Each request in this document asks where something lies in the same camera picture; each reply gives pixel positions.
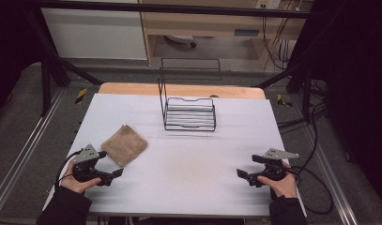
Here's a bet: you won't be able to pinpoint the black metal frame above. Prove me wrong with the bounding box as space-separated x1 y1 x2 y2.
22 0 318 124

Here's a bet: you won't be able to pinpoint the hanging cables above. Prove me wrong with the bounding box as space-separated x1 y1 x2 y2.
261 14 294 72

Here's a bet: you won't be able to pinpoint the white cabinet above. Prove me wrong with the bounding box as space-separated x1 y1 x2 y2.
40 7 148 61

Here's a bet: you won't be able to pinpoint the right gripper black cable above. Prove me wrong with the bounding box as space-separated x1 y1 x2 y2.
284 102 335 217

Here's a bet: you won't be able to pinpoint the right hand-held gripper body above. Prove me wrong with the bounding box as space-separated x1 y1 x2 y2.
247 147 300 188

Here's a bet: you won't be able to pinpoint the yellow black tape marker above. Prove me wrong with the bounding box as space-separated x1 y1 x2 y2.
74 87 88 105

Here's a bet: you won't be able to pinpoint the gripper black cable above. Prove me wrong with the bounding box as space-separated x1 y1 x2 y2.
54 149 84 189
284 102 335 217

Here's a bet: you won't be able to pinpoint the person's right hand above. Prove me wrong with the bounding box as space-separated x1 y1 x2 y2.
256 160 298 200

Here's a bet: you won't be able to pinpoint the black wire rack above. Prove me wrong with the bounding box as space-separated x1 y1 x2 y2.
157 57 223 132

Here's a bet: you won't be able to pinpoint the black floor cables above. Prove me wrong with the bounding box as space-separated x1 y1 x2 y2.
277 79 329 134

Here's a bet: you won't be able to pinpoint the aluminium rail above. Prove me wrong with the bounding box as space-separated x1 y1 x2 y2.
291 93 359 225
0 88 67 214

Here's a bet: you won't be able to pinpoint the person's left hand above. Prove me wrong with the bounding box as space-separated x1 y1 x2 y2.
59 158 102 195

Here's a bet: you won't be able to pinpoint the black curtain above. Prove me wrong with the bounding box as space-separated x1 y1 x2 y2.
0 0 44 117
287 0 382 205

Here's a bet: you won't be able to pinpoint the brown fluffy towel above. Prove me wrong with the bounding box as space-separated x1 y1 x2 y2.
99 124 149 168

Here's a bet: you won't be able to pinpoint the white table cover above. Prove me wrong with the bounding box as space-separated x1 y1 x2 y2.
42 93 308 218

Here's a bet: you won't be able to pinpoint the white wall socket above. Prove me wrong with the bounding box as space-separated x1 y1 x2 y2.
255 0 283 10

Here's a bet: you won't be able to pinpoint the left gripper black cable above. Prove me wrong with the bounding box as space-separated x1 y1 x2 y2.
54 149 84 189

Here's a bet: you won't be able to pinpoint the light wooden desk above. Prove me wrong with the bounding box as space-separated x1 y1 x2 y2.
137 0 315 68

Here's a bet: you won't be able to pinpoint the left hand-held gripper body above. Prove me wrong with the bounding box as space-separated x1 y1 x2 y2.
72 143 114 188

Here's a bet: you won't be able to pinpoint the wooden table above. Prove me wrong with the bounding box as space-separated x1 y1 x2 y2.
98 82 267 100

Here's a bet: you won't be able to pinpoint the grey chair base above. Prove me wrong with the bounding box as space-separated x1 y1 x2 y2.
163 34 198 49

